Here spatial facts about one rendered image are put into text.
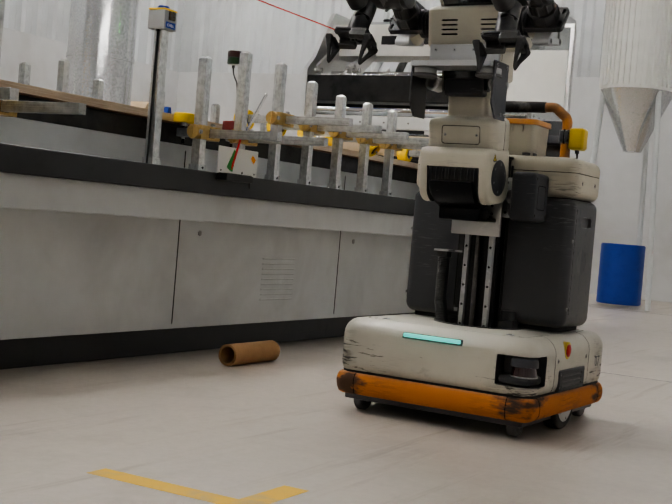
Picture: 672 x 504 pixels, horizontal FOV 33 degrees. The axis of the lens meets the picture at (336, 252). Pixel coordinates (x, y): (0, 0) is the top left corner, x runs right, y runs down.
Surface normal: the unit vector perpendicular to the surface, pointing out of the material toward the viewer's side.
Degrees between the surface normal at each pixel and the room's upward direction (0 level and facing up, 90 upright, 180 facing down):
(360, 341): 90
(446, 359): 90
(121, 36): 90
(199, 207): 90
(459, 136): 98
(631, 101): 114
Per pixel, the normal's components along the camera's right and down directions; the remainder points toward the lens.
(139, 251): 0.87, 0.09
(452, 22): -0.51, 0.12
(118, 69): 0.67, 0.07
